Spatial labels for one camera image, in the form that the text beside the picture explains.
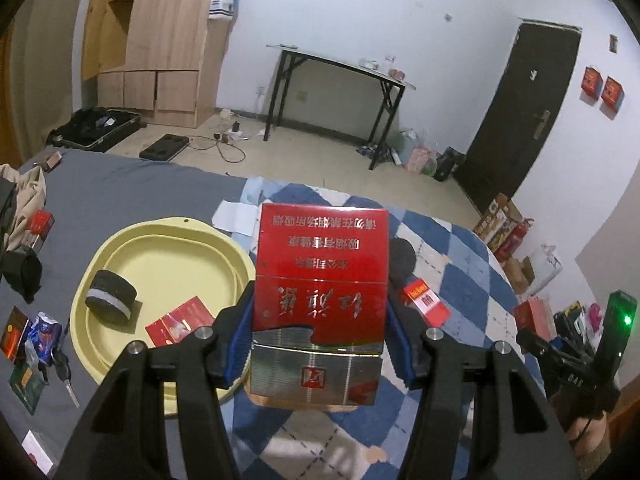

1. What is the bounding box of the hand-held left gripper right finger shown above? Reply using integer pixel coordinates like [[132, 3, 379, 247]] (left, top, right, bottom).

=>
[[386, 287, 581, 480]]

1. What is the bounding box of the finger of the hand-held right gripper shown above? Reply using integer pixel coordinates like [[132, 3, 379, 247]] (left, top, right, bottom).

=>
[[516, 328, 567, 377]]

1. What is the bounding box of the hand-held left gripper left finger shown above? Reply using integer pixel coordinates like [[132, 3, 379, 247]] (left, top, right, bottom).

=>
[[55, 280, 256, 480]]

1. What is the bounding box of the small red cigarette pack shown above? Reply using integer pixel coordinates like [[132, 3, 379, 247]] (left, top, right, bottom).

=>
[[145, 296, 210, 349]]

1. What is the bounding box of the yellow plastic basin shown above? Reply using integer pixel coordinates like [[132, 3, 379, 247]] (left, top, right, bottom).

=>
[[70, 216, 257, 417]]

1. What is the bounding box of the large red silver cigarette carton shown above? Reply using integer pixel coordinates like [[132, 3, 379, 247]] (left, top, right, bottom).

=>
[[248, 203, 390, 407]]

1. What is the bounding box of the person's right hand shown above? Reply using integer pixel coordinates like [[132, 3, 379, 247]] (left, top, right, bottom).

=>
[[572, 405, 608, 456]]

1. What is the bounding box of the red gift box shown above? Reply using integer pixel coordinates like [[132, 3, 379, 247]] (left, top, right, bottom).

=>
[[514, 299, 557, 343]]

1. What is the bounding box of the plain brown cardboard box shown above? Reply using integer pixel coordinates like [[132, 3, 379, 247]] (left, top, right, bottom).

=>
[[504, 255, 534, 297]]

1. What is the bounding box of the white paper bag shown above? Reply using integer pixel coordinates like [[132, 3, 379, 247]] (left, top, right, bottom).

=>
[[529, 244, 564, 295]]

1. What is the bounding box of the blue checkered blanket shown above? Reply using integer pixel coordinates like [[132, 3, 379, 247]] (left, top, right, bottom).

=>
[[220, 177, 546, 480]]

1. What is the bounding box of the red fire extinguisher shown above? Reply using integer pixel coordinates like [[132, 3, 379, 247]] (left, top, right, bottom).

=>
[[495, 218, 535, 263]]

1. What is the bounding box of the printed cardboard box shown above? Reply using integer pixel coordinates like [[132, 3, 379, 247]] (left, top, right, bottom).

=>
[[472, 192, 523, 248]]

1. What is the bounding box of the black car key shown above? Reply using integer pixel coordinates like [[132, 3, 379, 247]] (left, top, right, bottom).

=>
[[50, 349, 81, 409]]

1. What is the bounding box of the pink bag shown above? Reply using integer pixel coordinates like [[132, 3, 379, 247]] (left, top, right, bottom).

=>
[[406, 144, 437, 175]]

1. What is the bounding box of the black bag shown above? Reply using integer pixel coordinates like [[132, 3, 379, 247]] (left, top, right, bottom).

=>
[[432, 146, 466, 182]]

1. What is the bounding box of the blue snack wrapper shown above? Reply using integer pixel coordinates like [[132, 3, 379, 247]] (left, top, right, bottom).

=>
[[25, 311, 64, 365]]

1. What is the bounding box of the pale green bag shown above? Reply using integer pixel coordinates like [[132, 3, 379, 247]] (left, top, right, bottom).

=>
[[399, 130, 420, 162]]

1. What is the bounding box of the black foam tray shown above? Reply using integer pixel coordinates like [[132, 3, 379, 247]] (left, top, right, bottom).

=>
[[138, 133, 190, 162]]

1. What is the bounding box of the green packet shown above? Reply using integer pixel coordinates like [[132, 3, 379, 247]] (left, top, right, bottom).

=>
[[8, 361, 49, 416]]

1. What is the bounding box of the dark orange packet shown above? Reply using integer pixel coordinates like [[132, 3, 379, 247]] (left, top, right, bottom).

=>
[[0, 306, 30, 362]]

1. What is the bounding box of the black cylindrical pouch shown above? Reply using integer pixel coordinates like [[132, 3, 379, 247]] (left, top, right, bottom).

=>
[[1, 249, 43, 305]]

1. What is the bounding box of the red silver cigarette pack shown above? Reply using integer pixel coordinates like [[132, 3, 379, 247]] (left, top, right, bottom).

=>
[[26, 210, 55, 252]]

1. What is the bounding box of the dark door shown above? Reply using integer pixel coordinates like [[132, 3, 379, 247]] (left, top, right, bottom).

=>
[[454, 19, 583, 216]]

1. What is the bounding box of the open black suitcase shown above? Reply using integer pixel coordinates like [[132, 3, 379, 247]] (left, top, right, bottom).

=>
[[47, 106, 142, 153]]

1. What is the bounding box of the pile of clothes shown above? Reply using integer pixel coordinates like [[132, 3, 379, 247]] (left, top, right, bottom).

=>
[[0, 162, 48, 253]]

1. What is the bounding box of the black folding table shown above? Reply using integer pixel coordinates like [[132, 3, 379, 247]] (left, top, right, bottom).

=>
[[262, 42, 418, 171]]

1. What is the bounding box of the wooden wardrobe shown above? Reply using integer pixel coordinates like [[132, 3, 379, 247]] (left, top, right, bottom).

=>
[[80, 0, 236, 128]]

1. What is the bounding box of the power strip with cables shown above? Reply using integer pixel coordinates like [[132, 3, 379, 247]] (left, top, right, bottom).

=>
[[214, 121, 251, 163]]

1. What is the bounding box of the red wall box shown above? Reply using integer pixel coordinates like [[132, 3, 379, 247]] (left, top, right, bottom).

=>
[[600, 76, 626, 112], [580, 66, 603, 101]]

